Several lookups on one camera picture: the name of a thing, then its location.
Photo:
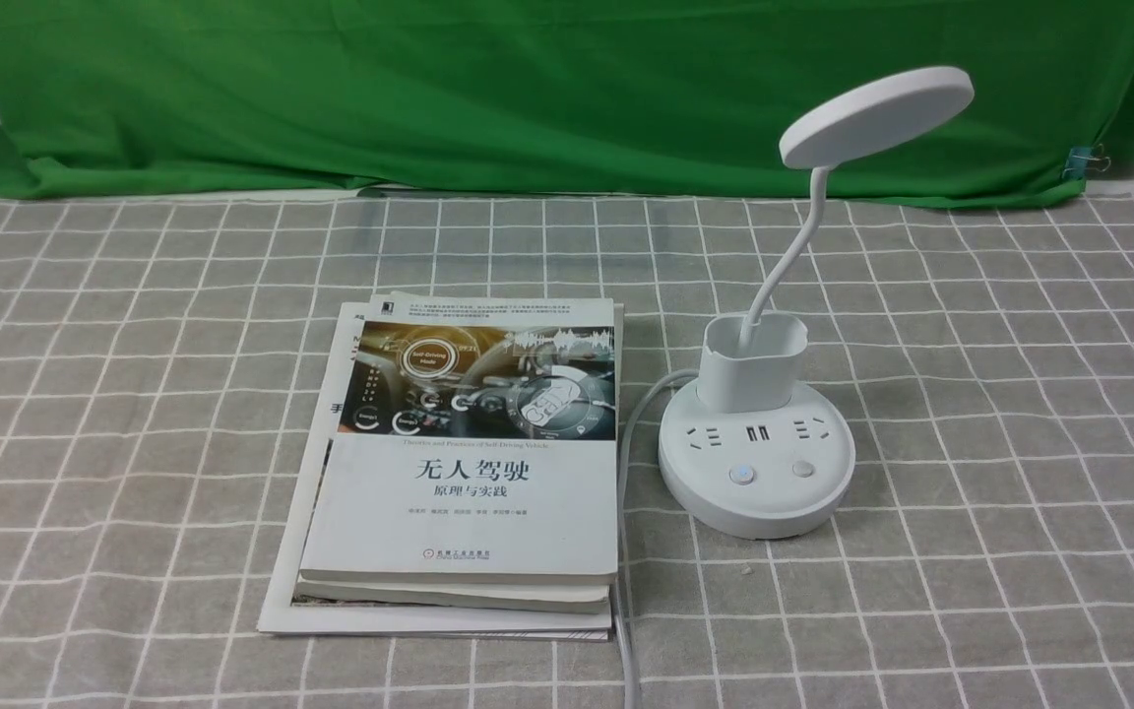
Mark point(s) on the white desk lamp socket base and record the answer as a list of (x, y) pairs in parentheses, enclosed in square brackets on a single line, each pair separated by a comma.
[(746, 446)]

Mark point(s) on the self-driving book top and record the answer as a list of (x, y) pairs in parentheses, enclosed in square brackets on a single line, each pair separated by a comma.
[(469, 492)]

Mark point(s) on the middle white book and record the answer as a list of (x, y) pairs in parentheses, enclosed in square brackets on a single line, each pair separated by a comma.
[(449, 594)]

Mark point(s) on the bottom large white book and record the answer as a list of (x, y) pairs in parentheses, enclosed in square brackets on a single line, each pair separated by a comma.
[(285, 610)]

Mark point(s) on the grey checked tablecloth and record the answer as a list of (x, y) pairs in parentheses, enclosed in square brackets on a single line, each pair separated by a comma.
[(159, 363)]

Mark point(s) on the green backdrop cloth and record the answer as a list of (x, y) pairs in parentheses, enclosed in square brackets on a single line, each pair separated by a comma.
[(664, 98)]

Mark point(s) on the blue binder clip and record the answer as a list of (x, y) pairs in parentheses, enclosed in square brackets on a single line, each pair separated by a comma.
[(1084, 163)]

